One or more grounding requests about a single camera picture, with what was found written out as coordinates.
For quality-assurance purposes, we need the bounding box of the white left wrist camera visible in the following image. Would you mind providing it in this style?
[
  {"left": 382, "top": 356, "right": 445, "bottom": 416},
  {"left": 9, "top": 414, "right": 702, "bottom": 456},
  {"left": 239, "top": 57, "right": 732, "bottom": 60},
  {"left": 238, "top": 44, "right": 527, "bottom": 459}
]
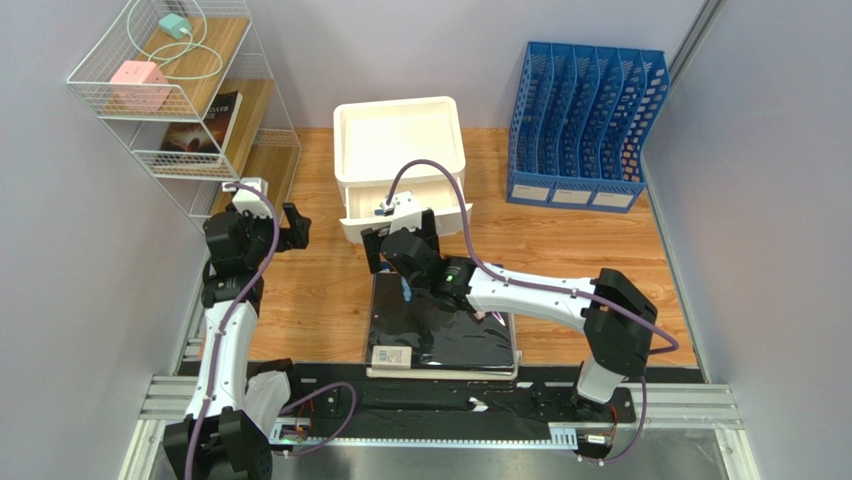
[{"left": 221, "top": 177, "right": 270, "bottom": 219}]

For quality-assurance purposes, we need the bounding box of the dark cover book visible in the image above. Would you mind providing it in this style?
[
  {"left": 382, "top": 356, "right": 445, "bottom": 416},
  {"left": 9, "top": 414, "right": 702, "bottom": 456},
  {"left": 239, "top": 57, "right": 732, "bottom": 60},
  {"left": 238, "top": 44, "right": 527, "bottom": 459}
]
[{"left": 160, "top": 91, "right": 243, "bottom": 167}]

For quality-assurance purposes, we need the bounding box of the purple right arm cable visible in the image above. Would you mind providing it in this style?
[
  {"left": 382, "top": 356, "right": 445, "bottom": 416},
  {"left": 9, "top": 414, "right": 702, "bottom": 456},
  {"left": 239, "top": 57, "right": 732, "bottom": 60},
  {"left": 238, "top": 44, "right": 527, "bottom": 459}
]
[{"left": 385, "top": 159, "right": 680, "bottom": 465}]

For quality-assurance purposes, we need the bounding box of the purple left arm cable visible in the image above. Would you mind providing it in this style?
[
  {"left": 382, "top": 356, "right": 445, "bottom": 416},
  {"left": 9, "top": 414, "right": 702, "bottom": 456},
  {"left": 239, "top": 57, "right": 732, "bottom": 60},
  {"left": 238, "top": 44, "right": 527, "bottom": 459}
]
[{"left": 182, "top": 180, "right": 358, "bottom": 480}]

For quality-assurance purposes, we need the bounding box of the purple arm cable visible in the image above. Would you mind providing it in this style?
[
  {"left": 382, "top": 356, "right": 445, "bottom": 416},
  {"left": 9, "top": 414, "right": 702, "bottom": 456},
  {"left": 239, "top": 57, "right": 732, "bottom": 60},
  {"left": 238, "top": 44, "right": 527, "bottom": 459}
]
[
  {"left": 182, "top": 180, "right": 358, "bottom": 480},
  {"left": 385, "top": 159, "right": 680, "bottom": 465}
]

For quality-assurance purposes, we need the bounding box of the blue highlighter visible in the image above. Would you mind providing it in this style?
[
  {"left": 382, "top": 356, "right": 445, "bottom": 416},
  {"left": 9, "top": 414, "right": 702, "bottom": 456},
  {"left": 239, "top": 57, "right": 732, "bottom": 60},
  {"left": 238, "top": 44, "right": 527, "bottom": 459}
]
[{"left": 400, "top": 277, "right": 414, "bottom": 304}]

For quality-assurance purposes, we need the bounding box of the white three drawer organizer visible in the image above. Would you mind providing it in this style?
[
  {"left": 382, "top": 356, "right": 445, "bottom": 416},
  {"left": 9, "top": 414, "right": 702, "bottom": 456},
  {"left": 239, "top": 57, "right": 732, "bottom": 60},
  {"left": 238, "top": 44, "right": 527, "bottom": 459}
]
[{"left": 333, "top": 96, "right": 466, "bottom": 197}]

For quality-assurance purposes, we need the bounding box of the mint green charger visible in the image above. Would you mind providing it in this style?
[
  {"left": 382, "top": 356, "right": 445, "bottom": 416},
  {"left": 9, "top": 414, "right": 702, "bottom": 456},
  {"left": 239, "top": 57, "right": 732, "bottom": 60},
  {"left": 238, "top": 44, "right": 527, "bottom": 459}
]
[{"left": 158, "top": 13, "right": 192, "bottom": 40}]

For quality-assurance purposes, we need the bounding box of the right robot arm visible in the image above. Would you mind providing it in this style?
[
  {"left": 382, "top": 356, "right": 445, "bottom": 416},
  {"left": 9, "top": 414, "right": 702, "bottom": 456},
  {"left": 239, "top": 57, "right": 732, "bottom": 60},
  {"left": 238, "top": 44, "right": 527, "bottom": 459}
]
[{"left": 361, "top": 210, "right": 661, "bottom": 404}]

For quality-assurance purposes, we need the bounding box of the blue file organizer rack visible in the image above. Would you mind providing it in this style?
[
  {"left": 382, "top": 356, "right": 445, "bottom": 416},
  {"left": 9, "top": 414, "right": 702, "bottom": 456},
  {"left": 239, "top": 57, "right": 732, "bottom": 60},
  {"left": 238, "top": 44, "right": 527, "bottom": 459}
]
[{"left": 506, "top": 42, "right": 671, "bottom": 214}]

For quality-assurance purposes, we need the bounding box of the white wire shelf rack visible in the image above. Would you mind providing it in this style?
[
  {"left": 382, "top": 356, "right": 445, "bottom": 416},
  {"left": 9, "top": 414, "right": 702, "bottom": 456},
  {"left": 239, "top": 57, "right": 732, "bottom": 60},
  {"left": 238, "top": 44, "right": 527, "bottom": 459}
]
[{"left": 67, "top": 1, "right": 301, "bottom": 225}]

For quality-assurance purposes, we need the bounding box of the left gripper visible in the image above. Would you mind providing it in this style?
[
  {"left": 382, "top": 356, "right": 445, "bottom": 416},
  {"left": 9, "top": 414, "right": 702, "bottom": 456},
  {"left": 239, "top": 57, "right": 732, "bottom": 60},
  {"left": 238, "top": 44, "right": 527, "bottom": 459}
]
[{"left": 227, "top": 202, "right": 310, "bottom": 268}]

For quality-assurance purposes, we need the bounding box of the mint green cable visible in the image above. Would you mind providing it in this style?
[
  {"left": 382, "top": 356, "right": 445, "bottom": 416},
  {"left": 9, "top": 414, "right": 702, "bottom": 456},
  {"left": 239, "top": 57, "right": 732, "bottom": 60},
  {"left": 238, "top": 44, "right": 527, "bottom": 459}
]
[{"left": 125, "top": 0, "right": 224, "bottom": 82}]

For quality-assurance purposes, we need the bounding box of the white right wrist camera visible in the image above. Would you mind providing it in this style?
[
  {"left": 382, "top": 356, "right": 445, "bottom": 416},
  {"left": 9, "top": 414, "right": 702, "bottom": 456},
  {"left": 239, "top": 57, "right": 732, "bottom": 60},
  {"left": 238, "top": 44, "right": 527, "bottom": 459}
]
[{"left": 375, "top": 191, "right": 425, "bottom": 234}]

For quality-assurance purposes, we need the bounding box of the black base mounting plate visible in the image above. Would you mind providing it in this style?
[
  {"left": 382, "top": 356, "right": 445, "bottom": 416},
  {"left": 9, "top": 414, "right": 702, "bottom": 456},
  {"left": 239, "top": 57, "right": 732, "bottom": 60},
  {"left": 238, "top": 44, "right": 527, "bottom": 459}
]
[{"left": 285, "top": 363, "right": 638, "bottom": 441}]

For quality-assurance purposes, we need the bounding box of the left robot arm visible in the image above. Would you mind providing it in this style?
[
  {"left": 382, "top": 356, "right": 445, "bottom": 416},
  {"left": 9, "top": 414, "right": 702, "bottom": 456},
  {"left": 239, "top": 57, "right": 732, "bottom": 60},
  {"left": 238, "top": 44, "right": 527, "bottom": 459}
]
[{"left": 162, "top": 202, "right": 312, "bottom": 479}]

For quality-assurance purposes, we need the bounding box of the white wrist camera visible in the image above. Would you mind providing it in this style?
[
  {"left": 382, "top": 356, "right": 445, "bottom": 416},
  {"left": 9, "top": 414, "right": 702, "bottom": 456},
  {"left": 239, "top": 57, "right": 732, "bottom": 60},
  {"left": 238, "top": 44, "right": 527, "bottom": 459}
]
[
  {"left": 221, "top": 177, "right": 270, "bottom": 219},
  {"left": 375, "top": 191, "right": 425, "bottom": 234}
]

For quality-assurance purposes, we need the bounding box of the aluminium frame rail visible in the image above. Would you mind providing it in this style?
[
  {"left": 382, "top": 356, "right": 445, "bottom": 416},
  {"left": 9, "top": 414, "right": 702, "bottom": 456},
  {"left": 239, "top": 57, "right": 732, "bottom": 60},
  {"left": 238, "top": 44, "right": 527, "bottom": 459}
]
[{"left": 118, "top": 372, "right": 760, "bottom": 480}]

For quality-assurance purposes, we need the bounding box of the pink cube power socket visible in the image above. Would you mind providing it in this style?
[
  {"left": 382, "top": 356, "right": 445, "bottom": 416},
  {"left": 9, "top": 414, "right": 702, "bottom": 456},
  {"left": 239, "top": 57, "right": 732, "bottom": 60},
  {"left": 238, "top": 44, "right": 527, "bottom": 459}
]
[{"left": 109, "top": 60, "right": 171, "bottom": 112}]

